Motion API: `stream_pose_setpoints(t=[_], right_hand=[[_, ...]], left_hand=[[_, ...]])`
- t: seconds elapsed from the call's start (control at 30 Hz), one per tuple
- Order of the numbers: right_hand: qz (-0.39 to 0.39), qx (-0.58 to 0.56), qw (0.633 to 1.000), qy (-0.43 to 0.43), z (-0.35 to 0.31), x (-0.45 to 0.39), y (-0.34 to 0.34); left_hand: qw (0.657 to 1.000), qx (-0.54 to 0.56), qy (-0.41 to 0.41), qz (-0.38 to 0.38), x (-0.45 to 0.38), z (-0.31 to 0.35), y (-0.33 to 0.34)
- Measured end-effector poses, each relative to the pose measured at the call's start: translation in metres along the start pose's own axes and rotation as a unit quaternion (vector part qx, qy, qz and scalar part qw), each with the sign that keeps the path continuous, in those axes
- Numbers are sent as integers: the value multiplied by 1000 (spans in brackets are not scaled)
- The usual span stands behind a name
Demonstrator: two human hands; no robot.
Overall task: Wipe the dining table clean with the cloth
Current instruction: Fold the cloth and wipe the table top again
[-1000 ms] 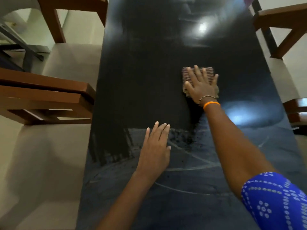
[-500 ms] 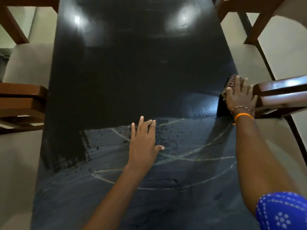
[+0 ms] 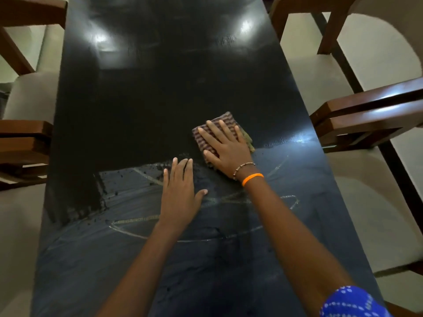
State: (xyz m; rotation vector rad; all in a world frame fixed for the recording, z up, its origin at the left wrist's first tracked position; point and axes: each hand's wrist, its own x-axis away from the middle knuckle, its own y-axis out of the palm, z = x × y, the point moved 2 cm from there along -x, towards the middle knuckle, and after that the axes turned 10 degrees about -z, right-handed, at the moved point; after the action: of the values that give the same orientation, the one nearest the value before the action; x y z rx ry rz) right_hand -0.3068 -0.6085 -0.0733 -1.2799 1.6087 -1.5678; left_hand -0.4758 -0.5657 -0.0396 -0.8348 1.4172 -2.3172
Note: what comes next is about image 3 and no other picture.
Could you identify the person's right hand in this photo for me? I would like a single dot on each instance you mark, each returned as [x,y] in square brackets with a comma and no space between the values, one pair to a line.
[231,155]

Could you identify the person's left hand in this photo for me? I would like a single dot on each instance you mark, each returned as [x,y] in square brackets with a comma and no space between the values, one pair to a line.
[178,201]

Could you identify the checkered cleaning cloth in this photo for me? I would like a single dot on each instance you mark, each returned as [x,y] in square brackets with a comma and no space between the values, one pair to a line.
[200,143]

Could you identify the person's right forearm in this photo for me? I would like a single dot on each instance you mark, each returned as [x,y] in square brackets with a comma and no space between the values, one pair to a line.
[297,244]

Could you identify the person's left forearm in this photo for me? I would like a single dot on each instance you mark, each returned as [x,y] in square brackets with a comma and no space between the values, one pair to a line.
[142,277]

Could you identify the orange wristband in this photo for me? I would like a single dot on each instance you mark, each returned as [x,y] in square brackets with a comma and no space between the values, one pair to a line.
[252,178]

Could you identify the black table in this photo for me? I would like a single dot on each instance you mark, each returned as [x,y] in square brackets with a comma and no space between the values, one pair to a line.
[132,112]

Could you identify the beige wooden armchair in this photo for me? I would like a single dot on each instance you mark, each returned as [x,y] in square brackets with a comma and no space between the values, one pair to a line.
[16,244]
[370,211]
[314,79]
[33,95]

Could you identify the blue patterned dress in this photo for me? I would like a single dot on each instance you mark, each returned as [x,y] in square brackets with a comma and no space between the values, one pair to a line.
[350,303]

